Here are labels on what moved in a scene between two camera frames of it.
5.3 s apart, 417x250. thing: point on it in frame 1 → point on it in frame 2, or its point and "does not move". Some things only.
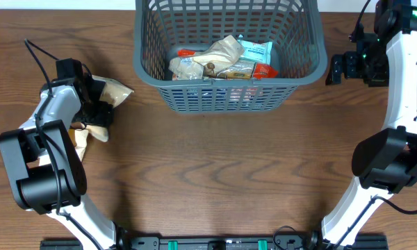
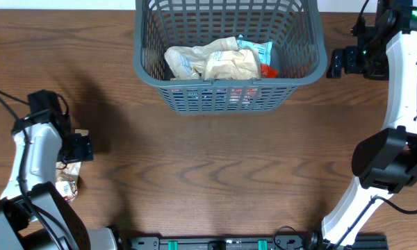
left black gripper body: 96,111 → 76,146
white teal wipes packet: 258,52 does not move
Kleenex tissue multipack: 186,72 → 216,96
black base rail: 209,242 does not move
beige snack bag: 113,93 → 240,64
